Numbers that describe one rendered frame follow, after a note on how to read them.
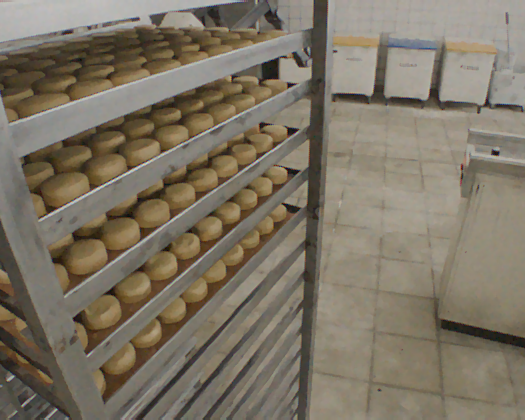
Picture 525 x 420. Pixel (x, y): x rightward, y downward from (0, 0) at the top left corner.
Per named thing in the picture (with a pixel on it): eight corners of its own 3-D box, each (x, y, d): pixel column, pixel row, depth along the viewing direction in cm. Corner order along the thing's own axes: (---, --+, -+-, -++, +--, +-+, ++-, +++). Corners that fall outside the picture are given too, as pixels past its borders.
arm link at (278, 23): (261, 15, 236) (275, 13, 228) (266, 8, 237) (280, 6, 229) (297, 69, 265) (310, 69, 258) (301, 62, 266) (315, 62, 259)
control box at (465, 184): (468, 174, 186) (474, 145, 179) (468, 198, 167) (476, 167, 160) (459, 172, 187) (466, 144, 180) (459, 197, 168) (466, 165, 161)
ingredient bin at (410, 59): (381, 107, 502) (388, 40, 463) (383, 93, 554) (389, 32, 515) (427, 110, 488) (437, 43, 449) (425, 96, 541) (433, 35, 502)
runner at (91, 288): (302, 132, 88) (303, 118, 87) (315, 134, 87) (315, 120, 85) (20, 333, 41) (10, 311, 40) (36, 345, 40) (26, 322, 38)
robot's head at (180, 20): (178, 35, 208) (192, 10, 209) (153, 33, 220) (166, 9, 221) (195, 52, 220) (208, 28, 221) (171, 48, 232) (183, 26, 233)
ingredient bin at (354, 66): (327, 103, 516) (330, 38, 477) (333, 89, 569) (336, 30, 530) (372, 106, 504) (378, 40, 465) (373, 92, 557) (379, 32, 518)
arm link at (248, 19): (260, -6, 231) (273, -8, 224) (271, 16, 240) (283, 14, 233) (209, 41, 217) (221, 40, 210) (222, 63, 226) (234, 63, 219)
